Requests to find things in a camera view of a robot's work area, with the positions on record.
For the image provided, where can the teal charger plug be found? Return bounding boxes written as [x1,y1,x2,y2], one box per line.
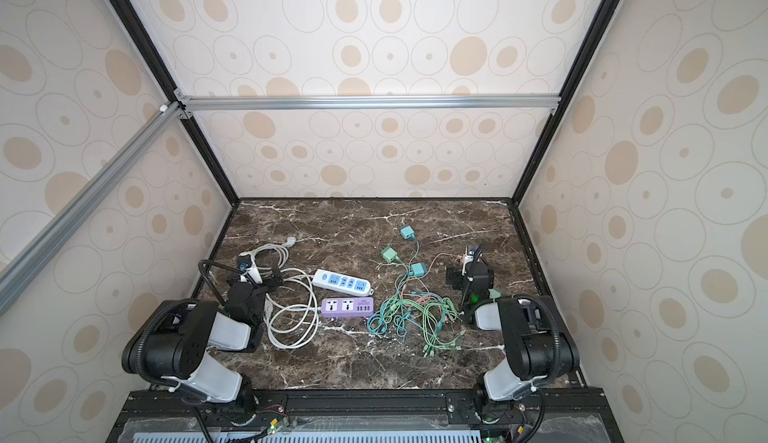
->
[408,263,428,278]
[400,226,416,240]

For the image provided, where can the white blue power strip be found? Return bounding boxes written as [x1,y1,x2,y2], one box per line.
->
[312,269,374,297]

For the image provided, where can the light green charger plug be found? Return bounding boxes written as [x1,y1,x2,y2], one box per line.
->
[381,246,399,264]

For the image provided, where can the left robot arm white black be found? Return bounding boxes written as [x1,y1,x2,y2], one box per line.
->
[121,273,282,409]

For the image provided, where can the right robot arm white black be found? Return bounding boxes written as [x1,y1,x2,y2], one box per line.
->
[446,255,580,407]

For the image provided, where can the purple power strip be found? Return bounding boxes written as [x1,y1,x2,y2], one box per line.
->
[320,297,375,319]

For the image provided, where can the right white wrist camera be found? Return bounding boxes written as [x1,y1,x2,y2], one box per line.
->
[462,244,484,266]

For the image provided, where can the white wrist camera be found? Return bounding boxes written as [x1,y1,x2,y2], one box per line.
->
[236,252,263,285]
[462,244,484,266]

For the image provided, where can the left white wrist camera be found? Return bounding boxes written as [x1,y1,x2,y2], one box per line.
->
[236,252,263,285]

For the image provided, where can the white power strip cable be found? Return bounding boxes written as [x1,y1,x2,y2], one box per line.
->
[238,236,320,351]

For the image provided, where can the tangled green teal cables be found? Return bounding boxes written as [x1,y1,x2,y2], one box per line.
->
[365,235,475,358]

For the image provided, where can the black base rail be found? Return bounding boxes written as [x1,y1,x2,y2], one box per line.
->
[107,388,623,442]

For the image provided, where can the horizontal aluminium rail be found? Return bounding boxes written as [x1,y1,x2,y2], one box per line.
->
[165,94,560,116]

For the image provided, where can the diagonal aluminium rail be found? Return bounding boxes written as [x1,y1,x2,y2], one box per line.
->
[1,102,181,313]

